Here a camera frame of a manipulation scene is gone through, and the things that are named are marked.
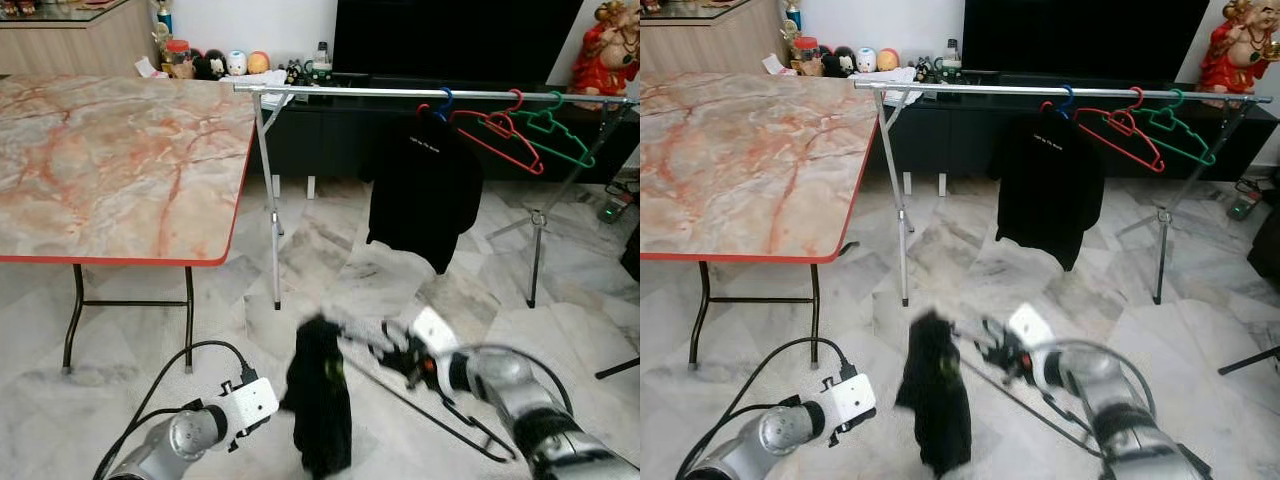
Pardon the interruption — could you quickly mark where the dark navy garment yellow logo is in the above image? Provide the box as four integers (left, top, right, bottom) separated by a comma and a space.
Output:
280, 315, 354, 479
895, 310, 973, 479

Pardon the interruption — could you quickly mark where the red plastic hanger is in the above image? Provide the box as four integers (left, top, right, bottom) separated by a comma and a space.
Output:
1072, 86, 1168, 173
448, 88, 547, 176

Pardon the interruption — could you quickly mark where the green plastic hanger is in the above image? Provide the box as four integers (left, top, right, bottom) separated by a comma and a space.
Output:
490, 91, 598, 169
1105, 89, 1219, 167

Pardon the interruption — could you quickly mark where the black T-shirt white print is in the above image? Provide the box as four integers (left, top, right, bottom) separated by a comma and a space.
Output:
990, 110, 1106, 273
365, 112, 486, 275

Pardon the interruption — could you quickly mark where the black TV console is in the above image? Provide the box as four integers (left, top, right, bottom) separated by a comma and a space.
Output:
245, 70, 641, 196
880, 68, 1280, 196

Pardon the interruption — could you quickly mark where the white paper stack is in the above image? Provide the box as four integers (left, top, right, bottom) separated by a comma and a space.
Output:
850, 66, 923, 106
220, 68, 298, 109

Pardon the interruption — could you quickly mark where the large black television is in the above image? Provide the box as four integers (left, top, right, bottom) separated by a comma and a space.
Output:
962, 0, 1211, 76
332, 0, 586, 79

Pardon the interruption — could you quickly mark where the red laughing Buddha statue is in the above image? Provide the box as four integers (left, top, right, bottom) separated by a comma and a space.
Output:
1198, 0, 1280, 94
570, 0, 641, 96

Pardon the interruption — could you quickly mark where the light wood cabinet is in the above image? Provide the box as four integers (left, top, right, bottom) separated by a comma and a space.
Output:
640, 0, 786, 76
0, 0, 156, 78

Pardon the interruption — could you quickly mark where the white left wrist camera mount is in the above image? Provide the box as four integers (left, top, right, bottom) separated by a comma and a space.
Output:
820, 373, 879, 426
218, 376, 281, 431

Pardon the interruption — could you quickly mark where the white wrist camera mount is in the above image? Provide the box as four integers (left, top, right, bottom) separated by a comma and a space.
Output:
218, 376, 281, 431
820, 373, 879, 426
1007, 302, 1056, 353
410, 306, 461, 361

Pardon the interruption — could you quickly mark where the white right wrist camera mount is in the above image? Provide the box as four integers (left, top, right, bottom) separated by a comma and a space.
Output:
1007, 302, 1056, 353
410, 306, 461, 361

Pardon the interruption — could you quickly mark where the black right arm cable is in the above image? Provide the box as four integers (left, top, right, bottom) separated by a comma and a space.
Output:
1040, 338, 1161, 421
450, 343, 576, 421

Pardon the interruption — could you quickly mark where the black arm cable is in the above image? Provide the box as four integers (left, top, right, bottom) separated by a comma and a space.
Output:
450, 343, 576, 421
92, 340, 261, 480
705, 337, 859, 471
1040, 338, 1161, 421

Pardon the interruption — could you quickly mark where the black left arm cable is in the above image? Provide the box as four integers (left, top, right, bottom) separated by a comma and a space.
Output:
92, 340, 261, 480
705, 337, 859, 471

